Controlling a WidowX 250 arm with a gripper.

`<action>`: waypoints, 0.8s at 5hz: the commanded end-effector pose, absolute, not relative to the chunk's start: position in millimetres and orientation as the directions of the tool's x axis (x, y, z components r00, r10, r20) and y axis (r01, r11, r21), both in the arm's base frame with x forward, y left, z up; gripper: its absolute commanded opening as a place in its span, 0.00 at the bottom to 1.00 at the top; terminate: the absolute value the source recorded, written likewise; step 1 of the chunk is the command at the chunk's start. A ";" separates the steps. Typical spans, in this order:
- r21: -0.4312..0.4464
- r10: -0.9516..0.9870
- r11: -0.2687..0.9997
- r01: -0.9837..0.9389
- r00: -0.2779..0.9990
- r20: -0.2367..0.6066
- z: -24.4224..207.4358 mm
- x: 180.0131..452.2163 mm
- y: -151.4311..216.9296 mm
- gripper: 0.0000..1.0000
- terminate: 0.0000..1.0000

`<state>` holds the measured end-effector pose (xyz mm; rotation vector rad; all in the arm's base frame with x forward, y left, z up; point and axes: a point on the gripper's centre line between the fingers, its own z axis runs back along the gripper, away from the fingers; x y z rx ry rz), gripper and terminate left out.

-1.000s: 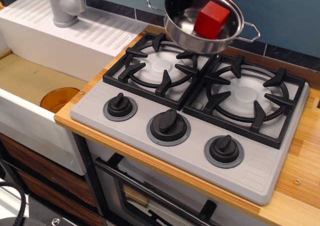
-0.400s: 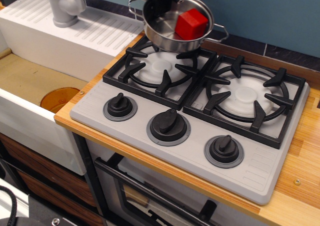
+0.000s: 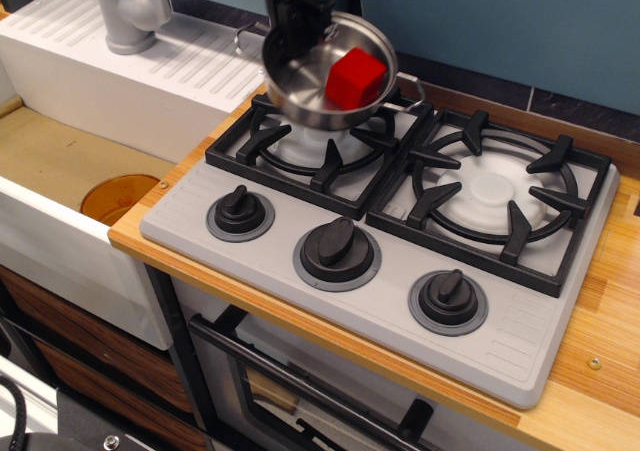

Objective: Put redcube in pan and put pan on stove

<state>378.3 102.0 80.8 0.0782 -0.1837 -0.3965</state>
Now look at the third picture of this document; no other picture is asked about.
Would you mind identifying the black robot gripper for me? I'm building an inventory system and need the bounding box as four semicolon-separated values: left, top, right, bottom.
263;0;335;71

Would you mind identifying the stainless steel pan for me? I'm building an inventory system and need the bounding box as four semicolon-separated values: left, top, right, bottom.
261;11;426;131

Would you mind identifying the red wooden cube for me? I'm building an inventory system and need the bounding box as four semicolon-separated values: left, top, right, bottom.
324;47;388;110

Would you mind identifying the black left stove knob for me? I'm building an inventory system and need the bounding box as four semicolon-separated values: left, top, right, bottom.
205;185;275;243

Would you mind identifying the black stove knob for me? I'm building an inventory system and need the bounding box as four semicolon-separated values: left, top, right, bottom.
205;185;275;243
408;269;489;337
293;217;382;293

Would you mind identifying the black middle stove knob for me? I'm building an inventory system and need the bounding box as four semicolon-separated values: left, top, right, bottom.
293;217;382;293

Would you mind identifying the grey toy stove top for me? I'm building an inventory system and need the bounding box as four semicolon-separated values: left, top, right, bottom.
140;155;620;408

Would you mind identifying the black right stove knob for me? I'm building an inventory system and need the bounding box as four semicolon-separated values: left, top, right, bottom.
408;269;489;337

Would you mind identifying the black left burner grate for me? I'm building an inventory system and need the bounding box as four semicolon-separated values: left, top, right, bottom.
205;87;434;219

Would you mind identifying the black burner grate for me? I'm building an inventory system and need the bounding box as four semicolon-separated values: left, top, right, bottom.
366;109;614;297
205;87;434;219

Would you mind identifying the grey toy faucet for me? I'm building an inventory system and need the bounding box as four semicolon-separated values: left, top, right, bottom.
98;0;172;55

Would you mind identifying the white toy sink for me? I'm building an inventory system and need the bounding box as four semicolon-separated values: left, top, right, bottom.
1;0;263;350

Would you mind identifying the orange plastic plate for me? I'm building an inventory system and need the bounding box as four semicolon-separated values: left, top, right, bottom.
80;174;159;226

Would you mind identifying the black right burner grate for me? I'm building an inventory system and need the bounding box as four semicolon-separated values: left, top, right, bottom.
366;109;614;297

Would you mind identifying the toy oven door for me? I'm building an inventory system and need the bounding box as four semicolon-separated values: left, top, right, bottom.
192;306;509;450

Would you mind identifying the wooden drawer front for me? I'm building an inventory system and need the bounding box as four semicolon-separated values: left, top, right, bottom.
1;268;208;450

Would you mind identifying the black oven door handle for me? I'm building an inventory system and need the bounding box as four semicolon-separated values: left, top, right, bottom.
188;309;433;450

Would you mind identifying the black braided cable lower left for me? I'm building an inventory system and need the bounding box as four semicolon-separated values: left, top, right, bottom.
0;373;29;451

